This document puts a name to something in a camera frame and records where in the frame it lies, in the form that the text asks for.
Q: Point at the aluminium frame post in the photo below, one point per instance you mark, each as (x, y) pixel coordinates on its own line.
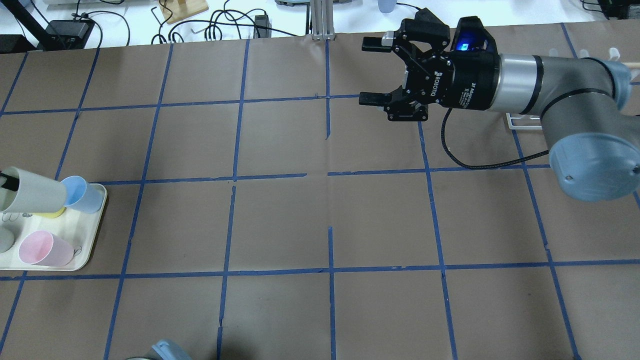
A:
(322, 20)

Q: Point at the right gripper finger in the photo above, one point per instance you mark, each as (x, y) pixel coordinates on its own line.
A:
(382, 44)
(380, 100)

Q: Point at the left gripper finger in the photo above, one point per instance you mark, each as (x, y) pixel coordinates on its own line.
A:
(8, 182)

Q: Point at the blue cup on desk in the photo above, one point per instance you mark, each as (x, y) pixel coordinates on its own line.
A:
(386, 6)

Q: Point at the black power adapter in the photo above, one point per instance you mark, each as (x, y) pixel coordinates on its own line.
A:
(262, 26)

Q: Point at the white plastic tray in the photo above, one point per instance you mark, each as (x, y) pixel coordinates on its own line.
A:
(77, 228)

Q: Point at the pink plastic cup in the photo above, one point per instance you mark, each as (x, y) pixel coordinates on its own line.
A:
(44, 248)

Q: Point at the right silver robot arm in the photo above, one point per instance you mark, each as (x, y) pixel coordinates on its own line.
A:
(593, 148)

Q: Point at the yellow plastic cup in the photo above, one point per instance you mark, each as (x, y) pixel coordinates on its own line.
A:
(51, 215)

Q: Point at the wooden stand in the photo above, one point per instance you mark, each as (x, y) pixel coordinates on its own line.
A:
(175, 11)

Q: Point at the cream plastic cup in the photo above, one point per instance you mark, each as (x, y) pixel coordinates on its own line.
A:
(36, 193)

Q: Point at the light blue cup far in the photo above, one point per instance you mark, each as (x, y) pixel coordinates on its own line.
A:
(81, 195)

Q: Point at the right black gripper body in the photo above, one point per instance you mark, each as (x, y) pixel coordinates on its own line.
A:
(472, 82)

